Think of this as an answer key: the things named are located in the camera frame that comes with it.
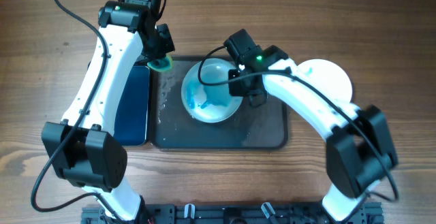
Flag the brown serving tray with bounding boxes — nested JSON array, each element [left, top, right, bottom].
[[147, 56, 289, 150]]

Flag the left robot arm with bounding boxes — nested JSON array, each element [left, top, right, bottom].
[[42, 0, 174, 223]]

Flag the white plate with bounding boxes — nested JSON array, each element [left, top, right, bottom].
[[298, 59, 353, 102], [181, 58, 243, 123]]

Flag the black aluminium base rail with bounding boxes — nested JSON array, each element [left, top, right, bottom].
[[80, 202, 385, 224]]

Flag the black water-filled tray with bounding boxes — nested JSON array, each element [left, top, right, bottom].
[[87, 60, 151, 146]]

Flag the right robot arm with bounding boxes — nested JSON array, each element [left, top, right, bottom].
[[223, 29, 399, 223]]

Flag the green yellow sponge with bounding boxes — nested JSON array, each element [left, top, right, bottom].
[[147, 54, 174, 73]]

